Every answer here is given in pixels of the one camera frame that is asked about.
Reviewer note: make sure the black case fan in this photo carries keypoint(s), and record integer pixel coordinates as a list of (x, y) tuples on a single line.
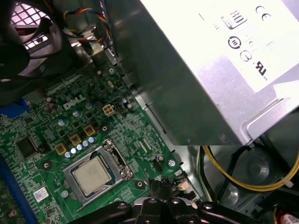
[(14, 58)]

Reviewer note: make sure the green motherboard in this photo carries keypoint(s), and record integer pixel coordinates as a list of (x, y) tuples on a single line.
[(130, 130)]

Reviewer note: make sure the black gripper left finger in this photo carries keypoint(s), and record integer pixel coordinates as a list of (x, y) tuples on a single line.
[(147, 211)]

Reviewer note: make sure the black square chip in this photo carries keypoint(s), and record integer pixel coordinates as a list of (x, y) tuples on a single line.
[(26, 147)]

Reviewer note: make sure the blue expansion slot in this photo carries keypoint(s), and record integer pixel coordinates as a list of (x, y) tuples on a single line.
[(17, 193)]

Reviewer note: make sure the silver CPU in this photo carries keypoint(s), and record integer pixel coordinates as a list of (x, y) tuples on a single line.
[(91, 177)]

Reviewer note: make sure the CPU socket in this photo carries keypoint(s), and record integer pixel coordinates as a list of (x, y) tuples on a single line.
[(98, 155)]

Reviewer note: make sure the metal socket cover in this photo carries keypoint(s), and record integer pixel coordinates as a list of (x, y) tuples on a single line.
[(74, 186)]

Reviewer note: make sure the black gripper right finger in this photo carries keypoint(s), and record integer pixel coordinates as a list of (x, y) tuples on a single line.
[(180, 211)]

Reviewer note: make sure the white four pin connector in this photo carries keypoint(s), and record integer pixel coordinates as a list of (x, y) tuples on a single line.
[(108, 111)]

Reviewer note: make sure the black PC case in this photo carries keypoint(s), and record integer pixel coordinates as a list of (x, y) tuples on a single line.
[(257, 168)]

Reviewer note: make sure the blue port connector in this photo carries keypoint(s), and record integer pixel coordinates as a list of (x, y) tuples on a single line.
[(19, 108)]

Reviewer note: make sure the grey power supply unit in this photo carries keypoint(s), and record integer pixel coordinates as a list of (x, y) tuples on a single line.
[(187, 93)]

